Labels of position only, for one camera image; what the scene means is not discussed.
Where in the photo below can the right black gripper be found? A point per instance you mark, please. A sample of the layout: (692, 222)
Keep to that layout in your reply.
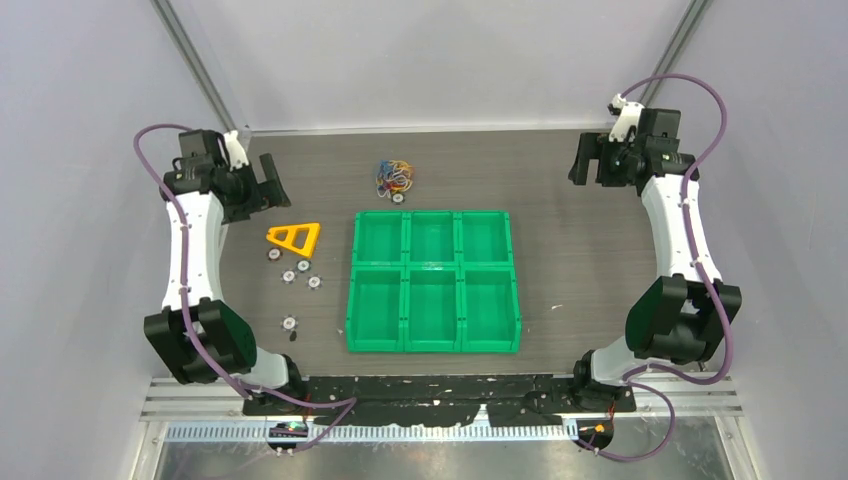
(596, 147)

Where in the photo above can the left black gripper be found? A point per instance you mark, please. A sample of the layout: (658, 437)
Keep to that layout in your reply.
(265, 195)

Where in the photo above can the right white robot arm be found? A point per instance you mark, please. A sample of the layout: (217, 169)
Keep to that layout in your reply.
(682, 317)

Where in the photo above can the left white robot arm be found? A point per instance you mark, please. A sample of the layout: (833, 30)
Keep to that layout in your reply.
(196, 334)

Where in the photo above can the yellow triangular plastic piece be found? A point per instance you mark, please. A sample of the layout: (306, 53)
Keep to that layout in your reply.
(300, 239)

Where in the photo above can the red poker chip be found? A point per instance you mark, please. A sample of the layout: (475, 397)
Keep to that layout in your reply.
(274, 254)

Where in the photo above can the poker chip left middle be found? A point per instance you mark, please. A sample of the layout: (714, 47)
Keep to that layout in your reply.
(288, 276)

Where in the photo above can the poker chip right middle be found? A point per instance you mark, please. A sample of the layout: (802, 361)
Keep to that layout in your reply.
(314, 282)

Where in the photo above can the poker chip lowest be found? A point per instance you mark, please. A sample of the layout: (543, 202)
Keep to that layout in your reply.
(289, 323)

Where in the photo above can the green six-compartment bin tray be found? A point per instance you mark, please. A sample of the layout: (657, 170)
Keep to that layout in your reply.
(433, 281)

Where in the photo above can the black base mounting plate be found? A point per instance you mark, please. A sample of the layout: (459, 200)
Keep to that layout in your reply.
(450, 400)

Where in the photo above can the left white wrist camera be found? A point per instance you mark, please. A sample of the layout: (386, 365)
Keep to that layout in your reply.
(237, 155)

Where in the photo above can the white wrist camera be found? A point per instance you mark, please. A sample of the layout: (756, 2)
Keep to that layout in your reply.
(237, 155)
(627, 116)

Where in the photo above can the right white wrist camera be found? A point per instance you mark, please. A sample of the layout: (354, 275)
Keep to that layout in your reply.
(627, 116)

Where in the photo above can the aluminium front rail frame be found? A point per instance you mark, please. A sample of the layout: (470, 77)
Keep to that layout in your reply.
(526, 426)

